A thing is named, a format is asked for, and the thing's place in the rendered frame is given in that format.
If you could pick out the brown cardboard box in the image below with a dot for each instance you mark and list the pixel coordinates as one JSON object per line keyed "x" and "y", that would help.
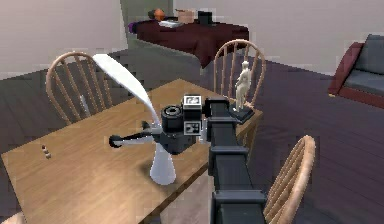
{"x": 185, "y": 16}

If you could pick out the dark red grey sofa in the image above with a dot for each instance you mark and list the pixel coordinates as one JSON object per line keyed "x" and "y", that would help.
{"x": 366, "y": 76}

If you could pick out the wooden dining table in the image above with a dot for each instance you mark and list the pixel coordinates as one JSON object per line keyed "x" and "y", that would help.
{"x": 93, "y": 166}

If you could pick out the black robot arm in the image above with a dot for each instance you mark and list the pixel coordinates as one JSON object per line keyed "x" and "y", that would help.
{"x": 230, "y": 173}

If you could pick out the orange ball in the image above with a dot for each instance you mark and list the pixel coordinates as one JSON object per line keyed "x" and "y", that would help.
{"x": 159, "y": 14}

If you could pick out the small brown beaded object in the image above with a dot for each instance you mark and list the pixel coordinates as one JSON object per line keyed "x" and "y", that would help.
{"x": 46, "y": 152}

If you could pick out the white statue on black base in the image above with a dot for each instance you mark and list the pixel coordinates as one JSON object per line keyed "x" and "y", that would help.
{"x": 243, "y": 83}

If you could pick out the black box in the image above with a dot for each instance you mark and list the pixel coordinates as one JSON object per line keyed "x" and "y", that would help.
{"x": 205, "y": 17}

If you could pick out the dark red covered table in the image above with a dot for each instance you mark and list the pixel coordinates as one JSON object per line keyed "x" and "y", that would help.
{"x": 200, "y": 38}

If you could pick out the wooden spindle back chair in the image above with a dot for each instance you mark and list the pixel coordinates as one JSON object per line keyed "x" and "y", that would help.
{"x": 296, "y": 186}
{"x": 57, "y": 96}
{"x": 220, "y": 66}

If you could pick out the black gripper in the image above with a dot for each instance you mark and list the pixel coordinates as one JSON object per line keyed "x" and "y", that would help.
{"x": 173, "y": 136}

